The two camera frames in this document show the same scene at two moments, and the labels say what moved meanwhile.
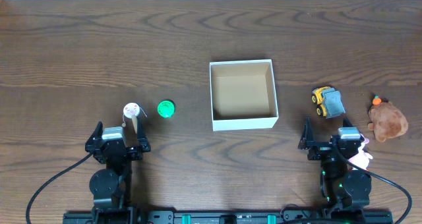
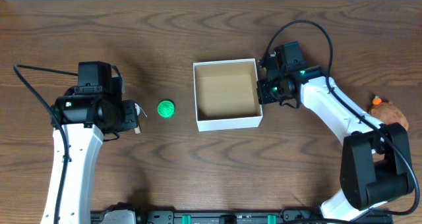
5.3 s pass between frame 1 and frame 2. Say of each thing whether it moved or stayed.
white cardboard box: moved
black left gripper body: moved
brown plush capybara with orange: stayed
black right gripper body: moved
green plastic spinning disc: stayed
